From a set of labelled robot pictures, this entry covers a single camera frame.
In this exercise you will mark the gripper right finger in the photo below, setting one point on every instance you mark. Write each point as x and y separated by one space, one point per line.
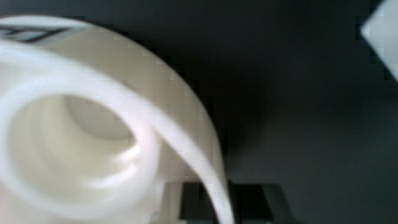
262 204

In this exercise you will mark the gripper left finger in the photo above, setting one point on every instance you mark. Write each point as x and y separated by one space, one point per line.
180 204

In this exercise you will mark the white round stool seat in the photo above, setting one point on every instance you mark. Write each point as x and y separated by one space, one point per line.
105 130

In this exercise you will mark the white stool leg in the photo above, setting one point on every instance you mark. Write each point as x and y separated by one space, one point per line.
379 31

